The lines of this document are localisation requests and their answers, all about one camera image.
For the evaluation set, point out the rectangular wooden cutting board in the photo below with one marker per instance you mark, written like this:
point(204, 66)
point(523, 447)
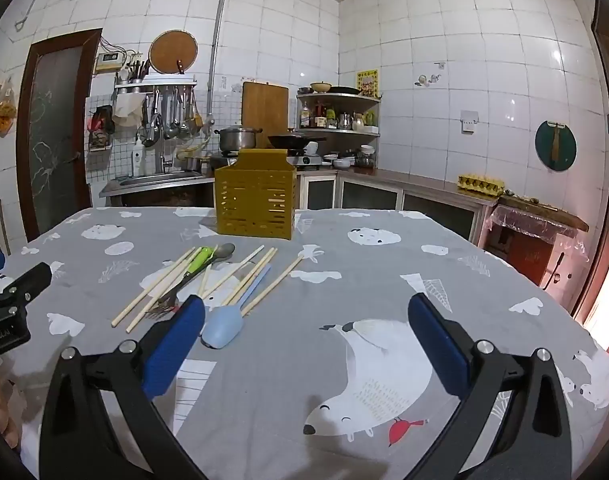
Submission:
point(264, 107)

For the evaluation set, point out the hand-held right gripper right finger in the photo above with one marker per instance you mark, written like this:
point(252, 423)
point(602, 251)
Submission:
point(437, 340)

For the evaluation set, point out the bundle of kitchen knives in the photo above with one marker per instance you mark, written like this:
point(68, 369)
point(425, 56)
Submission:
point(137, 71)

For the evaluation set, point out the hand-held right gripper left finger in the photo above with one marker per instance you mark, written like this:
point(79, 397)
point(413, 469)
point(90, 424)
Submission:
point(172, 345)

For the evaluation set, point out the red hanging glove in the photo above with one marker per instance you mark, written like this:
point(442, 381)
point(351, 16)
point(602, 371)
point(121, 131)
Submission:
point(99, 120)

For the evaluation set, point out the grey wall pipe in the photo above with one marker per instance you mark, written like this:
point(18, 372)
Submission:
point(219, 35)

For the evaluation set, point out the round wooden board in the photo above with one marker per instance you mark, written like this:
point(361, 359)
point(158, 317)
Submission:
point(172, 50)

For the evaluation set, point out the beige ceramic bowl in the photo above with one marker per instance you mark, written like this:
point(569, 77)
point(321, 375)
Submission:
point(320, 87)

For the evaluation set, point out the flat black pan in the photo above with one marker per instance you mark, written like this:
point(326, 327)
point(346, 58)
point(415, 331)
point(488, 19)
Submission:
point(344, 91)

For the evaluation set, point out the thick wooden chopping block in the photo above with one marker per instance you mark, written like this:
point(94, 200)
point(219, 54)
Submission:
point(544, 211)

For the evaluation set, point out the steel sink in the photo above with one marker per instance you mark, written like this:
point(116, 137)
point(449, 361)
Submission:
point(149, 180)

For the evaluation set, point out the brown frosted glass door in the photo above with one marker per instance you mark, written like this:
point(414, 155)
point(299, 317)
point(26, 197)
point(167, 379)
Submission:
point(54, 135)

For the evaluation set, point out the steel faucet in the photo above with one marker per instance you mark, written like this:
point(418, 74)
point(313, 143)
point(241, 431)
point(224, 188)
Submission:
point(163, 157)

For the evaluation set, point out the white wall socket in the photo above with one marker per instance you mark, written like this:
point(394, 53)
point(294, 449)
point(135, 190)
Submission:
point(469, 121)

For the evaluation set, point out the plastic-covered red stand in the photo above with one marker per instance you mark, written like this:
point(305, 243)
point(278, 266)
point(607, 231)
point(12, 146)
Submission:
point(524, 255)

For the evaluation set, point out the green round board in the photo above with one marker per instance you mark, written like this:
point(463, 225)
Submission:
point(544, 150)

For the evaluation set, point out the grey polar bear tablecloth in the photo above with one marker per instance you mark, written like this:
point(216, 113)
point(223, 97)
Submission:
point(334, 285)

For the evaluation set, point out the steel wall rack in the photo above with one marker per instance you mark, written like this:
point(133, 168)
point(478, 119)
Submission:
point(154, 87)

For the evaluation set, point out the steel corner shelf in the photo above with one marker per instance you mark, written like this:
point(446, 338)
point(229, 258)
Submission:
point(344, 131)

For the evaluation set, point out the black wok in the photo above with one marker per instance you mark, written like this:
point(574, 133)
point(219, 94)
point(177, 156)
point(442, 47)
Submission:
point(289, 141)

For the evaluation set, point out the white electrical wall box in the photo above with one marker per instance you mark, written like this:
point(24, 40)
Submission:
point(108, 61)

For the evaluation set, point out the yellow perforated utensil holder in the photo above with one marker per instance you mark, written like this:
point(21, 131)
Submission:
point(254, 200)

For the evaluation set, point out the glass-door kitchen cabinet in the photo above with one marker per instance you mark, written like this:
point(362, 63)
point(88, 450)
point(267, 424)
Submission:
point(424, 210)

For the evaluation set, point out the steel gas stove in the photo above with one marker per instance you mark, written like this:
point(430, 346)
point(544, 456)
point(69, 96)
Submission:
point(307, 161)

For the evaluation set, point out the metal spoon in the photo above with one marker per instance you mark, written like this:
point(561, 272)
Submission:
point(226, 251)

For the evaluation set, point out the group of wooden chopsticks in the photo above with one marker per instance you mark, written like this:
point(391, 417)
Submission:
point(152, 290)

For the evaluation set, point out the yellow egg carton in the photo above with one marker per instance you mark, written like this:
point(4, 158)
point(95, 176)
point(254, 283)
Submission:
point(482, 185)

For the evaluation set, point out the glass jar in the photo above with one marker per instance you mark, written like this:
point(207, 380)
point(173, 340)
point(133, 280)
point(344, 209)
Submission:
point(367, 157)

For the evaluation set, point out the steel pot with lid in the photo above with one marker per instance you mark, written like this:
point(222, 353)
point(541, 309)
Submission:
point(237, 139)

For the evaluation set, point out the row of hanging metal ladles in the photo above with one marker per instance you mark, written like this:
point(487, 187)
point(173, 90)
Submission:
point(172, 120)

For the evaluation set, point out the small steel pot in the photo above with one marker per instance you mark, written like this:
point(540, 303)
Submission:
point(192, 164)

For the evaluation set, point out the white soap bottle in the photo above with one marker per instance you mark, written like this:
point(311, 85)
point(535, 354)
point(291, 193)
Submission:
point(138, 160)

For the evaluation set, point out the hanging plastic bags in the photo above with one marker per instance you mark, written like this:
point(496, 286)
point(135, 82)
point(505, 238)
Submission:
point(2, 110)

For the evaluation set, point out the stacked white bowls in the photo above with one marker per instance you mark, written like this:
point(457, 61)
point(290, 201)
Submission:
point(343, 163)

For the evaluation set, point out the small wall-mounted holder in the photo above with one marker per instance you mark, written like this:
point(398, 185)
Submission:
point(98, 142)

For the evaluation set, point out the yellow wall poster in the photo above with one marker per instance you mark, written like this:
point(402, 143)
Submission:
point(367, 84)

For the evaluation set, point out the white hanging cloth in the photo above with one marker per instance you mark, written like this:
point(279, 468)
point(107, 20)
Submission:
point(127, 112)

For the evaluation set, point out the row of condiment bottles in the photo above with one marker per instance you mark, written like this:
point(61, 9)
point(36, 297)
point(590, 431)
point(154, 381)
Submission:
point(329, 120)

